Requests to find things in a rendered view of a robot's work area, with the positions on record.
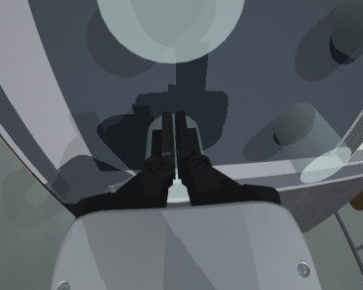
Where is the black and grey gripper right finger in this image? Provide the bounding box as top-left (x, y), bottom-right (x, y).
top-left (175, 111), bottom-right (281, 207)

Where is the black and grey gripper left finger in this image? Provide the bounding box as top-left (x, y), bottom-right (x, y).
top-left (76, 112), bottom-right (176, 218)

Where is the clear glass jar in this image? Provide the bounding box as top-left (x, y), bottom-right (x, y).
top-left (273, 103), bottom-right (351, 184)
top-left (97, 0), bottom-right (245, 64)
top-left (330, 0), bottom-right (363, 65)
top-left (145, 113), bottom-right (204, 203)

